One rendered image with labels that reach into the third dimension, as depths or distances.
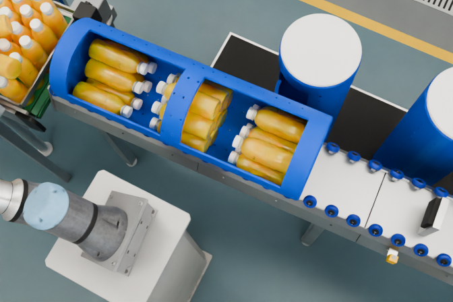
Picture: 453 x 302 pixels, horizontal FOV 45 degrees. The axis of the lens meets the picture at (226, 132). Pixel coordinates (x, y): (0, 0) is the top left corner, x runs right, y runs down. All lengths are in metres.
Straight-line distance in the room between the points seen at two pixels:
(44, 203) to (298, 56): 0.98
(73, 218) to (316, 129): 0.72
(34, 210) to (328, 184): 0.95
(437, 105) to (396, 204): 0.35
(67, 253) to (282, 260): 1.34
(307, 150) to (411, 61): 1.67
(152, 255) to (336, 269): 1.35
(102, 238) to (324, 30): 1.03
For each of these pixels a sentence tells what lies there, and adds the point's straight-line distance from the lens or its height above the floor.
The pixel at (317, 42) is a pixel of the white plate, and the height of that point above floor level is 1.04.
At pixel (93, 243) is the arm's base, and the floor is 1.33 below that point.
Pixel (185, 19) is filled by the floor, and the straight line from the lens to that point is 3.19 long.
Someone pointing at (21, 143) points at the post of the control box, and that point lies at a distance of 2.40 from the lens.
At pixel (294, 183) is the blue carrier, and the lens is 1.62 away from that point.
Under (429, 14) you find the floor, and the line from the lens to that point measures 3.33.
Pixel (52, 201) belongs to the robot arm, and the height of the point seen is 1.44.
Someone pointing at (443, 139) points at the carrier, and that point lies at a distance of 1.94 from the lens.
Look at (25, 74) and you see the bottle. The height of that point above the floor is 1.03.
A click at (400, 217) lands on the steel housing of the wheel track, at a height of 0.93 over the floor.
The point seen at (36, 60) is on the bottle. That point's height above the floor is 1.02.
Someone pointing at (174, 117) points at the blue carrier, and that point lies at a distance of 1.65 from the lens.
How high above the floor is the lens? 2.74
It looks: 72 degrees down
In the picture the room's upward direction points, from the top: 7 degrees counter-clockwise
